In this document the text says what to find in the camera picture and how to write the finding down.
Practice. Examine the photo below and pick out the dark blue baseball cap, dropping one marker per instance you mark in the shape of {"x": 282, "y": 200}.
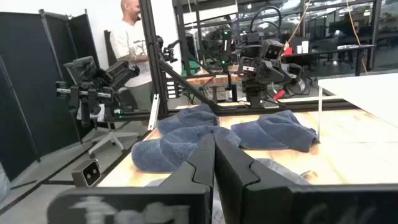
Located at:
{"x": 273, "y": 132}
{"x": 161, "y": 152}
{"x": 189, "y": 119}

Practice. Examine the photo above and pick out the black background desk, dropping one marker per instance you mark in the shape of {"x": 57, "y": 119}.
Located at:
{"x": 326, "y": 49}

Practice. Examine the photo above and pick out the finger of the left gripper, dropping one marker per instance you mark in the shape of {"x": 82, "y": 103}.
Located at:
{"x": 279, "y": 72}
{"x": 266, "y": 72}

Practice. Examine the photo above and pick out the dark folding partition screen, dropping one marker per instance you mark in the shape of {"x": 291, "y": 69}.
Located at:
{"x": 31, "y": 93}

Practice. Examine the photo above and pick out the person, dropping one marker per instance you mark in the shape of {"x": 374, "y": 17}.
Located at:
{"x": 130, "y": 40}

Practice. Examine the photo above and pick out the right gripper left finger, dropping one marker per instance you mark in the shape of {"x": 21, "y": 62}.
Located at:
{"x": 203, "y": 161}

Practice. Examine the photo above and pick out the silver metal bar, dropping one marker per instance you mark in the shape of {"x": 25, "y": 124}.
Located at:
{"x": 154, "y": 112}

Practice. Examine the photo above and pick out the white perforated metal shelf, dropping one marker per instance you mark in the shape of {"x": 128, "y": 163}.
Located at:
{"x": 367, "y": 93}

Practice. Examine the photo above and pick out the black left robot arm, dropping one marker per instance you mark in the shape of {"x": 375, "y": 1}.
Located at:
{"x": 255, "y": 96}

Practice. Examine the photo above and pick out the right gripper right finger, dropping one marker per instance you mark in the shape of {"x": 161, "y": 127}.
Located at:
{"x": 230, "y": 174}

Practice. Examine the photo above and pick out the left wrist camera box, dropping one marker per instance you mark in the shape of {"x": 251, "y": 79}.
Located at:
{"x": 273, "y": 49}

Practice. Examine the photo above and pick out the wooden background table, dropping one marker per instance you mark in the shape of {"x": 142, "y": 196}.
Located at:
{"x": 202, "y": 80}

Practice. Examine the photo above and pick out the small grey table camera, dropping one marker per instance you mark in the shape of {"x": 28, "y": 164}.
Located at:
{"x": 88, "y": 172}

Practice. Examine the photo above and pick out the office chair white base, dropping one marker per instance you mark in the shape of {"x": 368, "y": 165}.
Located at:
{"x": 107, "y": 137}

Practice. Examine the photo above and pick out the black background robot arm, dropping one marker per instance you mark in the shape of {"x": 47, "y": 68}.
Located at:
{"x": 217, "y": 43}
{"x": 93, "y": 81}

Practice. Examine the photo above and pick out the black aluminium table frame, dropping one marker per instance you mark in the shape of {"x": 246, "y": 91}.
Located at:
{"x": 154, "y": 62}

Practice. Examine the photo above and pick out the white box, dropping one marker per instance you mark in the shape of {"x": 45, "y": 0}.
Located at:
{"x": 305, "y": 46}

